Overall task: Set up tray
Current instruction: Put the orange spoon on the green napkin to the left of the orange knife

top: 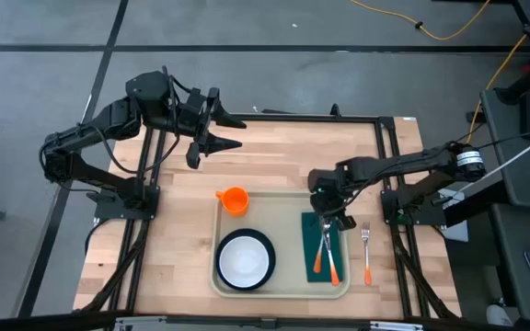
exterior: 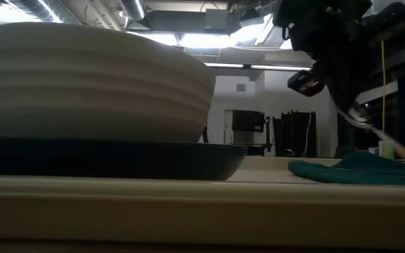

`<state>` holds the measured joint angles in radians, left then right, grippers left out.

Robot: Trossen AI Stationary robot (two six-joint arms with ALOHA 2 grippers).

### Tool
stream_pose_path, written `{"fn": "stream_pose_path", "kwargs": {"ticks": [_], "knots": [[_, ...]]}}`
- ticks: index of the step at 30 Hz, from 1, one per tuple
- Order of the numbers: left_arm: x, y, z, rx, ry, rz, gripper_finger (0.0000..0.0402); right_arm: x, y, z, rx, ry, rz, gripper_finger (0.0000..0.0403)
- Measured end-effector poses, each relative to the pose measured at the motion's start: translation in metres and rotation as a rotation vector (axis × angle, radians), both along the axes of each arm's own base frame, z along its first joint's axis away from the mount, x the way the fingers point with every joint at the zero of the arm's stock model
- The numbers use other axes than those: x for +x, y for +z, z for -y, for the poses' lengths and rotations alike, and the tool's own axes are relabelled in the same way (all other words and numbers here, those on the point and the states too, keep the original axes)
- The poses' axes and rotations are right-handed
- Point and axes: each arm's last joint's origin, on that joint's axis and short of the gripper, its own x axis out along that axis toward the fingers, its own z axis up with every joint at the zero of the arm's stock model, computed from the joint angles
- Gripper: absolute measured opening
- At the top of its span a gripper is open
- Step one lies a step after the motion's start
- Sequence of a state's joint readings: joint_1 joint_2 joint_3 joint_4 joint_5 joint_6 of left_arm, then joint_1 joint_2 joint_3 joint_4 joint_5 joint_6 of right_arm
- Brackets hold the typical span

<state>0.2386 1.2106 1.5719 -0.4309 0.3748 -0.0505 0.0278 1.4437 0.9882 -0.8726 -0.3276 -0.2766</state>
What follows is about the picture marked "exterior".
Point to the black folding screen panels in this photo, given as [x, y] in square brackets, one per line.
[294, 133]

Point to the dark round plate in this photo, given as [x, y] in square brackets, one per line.
[111, 158]

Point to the pale green white cylinder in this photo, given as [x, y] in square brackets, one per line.
[387, 151]

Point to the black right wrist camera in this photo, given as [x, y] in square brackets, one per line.
[306, 83]

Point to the beige plastic tray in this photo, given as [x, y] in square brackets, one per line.
[202, 214]

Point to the long LED light bar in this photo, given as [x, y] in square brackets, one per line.
[258, 66]

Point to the white ribbed bowl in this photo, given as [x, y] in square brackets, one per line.
[83, 81]

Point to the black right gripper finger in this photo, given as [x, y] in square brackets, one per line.
[348, 88]

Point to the large black display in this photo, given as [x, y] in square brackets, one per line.
[248, 120]

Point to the dark green cloth napkin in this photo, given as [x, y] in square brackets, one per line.
[357, 174]

